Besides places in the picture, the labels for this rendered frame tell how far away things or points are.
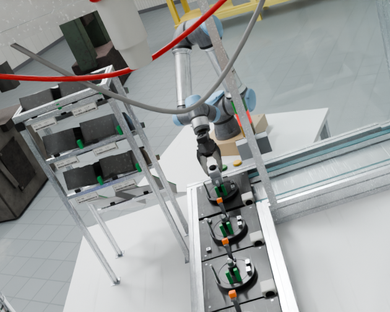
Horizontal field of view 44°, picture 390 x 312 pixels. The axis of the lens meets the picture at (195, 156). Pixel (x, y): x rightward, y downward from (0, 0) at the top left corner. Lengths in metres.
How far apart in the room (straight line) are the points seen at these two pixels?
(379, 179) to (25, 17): 1.55
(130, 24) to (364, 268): 1.33
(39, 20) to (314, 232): 1.43
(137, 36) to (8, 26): 0.21
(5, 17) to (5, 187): 4.30
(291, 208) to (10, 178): 3.50
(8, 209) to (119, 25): 4.47
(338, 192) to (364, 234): 0.21
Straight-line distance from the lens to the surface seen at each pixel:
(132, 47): 0.59
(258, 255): 1.73
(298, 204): 1.96
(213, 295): 1.66
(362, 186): 1.99
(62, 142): 1.81
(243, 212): 1.93
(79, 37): 6.97
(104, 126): 1.75
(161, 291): 1.94
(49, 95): 1.74
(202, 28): 2.25
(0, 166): 4.94
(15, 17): 0.71
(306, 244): 1.87
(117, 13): 0.57
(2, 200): 4.94
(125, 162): 1.81
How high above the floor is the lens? 2.10
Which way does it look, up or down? 28 degrees down
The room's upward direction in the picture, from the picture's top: 23 degrees counter-clockwise
